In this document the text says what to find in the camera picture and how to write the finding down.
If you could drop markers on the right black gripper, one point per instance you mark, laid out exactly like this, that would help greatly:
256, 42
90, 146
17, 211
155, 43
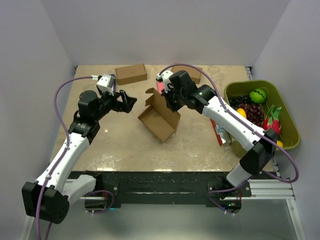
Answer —
167, 95

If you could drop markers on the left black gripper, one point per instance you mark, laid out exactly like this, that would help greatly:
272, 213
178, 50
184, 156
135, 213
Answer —
125, 106

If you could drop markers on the brown cardboard box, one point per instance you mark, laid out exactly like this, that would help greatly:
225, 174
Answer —
159, 119

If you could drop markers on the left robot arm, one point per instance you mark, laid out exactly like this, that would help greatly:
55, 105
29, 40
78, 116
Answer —
50, 196

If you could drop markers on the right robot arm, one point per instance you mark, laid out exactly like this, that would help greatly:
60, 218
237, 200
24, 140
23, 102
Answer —
257, 142

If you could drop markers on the purple toothpaste box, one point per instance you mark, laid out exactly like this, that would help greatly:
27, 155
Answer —
113, 81

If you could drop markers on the left folded cardboard box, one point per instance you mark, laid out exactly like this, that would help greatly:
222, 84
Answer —
130, 74

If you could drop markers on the folded cardboard box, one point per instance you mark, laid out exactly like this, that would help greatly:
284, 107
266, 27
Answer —
194, 74
130, 74

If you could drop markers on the right folded cardboard box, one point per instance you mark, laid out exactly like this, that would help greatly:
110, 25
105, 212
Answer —
194, 74

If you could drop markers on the pink sticky note pad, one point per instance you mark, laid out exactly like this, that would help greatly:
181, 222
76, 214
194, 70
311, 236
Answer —
160, 86

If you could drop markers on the black grape bunch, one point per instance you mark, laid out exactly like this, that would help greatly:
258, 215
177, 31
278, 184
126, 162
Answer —
239, 100

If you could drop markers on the red silver snack packet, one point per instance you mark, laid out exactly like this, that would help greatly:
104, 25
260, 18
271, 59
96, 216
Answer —
223, 137

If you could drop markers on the yellow toy lemon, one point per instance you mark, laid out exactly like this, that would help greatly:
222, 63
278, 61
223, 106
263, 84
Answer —
242, 112

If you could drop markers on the dark red grape bunch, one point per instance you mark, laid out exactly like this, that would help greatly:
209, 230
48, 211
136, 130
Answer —
254, 113

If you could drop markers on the green toy melon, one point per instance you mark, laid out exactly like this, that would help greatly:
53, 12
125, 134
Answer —
258, 96

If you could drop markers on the pink dragon fruit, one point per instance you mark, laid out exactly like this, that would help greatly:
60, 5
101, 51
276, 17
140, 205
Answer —
271, 121

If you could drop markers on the orange yellow mango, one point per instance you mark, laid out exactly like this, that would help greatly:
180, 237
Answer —
279, 144

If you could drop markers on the olive green plastic bin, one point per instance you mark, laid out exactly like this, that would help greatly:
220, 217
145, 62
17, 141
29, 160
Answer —
289, 135

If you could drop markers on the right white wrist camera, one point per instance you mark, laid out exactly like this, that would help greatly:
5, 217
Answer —
165, 78

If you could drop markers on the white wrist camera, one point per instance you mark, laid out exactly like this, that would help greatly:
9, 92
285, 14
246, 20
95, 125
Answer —
103, 83
165, 78

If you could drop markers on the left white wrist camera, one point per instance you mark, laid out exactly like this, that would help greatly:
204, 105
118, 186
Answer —
103, 83

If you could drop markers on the black base frame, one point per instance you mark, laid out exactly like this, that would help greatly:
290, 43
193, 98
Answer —
98, 201

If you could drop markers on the aluminium rail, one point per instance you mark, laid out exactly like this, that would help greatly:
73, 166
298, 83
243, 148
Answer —
272, 187

